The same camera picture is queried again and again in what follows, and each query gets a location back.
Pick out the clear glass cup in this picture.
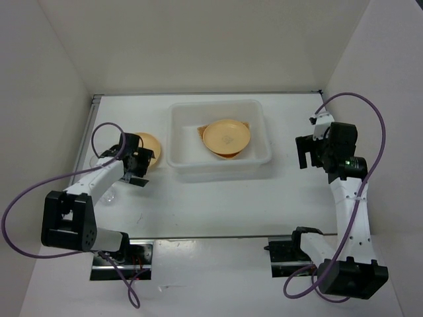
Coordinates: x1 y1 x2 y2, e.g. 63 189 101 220
99 186 116 205
89 155 98 168

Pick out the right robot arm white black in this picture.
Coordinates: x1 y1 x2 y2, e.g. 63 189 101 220
289 122 389 303

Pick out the beige plastic plate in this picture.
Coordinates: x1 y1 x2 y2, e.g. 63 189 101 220
135 132 162 170

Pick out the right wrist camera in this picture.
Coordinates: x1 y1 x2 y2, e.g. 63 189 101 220
309 111 334 141

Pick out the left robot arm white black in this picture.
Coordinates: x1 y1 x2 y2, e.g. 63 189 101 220
41 133 155 264

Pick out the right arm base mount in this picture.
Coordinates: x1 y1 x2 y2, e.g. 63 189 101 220
264 236 311 278

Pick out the triangular woven bamboo tray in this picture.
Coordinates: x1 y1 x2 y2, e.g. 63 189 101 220
196 122 251 161

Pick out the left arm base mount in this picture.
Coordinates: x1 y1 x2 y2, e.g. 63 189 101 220
90 239 154 281

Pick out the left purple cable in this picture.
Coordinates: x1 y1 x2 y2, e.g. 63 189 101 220
1 122 141 309

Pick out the clear plastic bin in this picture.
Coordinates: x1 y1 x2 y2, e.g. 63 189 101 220
165 100 272 180

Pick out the beige bear plate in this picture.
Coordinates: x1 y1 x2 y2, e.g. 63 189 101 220
202 118 251 157

